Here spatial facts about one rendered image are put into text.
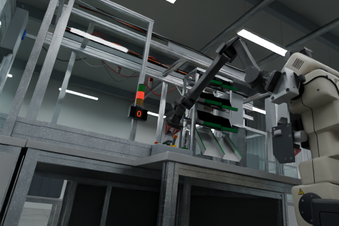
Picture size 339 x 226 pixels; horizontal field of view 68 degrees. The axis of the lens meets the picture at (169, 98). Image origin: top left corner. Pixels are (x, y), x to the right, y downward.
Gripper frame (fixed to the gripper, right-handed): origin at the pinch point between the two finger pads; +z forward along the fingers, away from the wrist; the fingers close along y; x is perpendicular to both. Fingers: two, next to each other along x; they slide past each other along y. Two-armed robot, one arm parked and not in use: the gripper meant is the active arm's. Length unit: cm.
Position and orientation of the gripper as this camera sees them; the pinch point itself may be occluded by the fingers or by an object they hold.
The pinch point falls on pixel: (169, 134)
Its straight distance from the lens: 161.6
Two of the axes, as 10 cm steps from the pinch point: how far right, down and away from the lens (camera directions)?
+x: 2.9, 4.0, -8.7
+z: -4.0, 8.7, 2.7
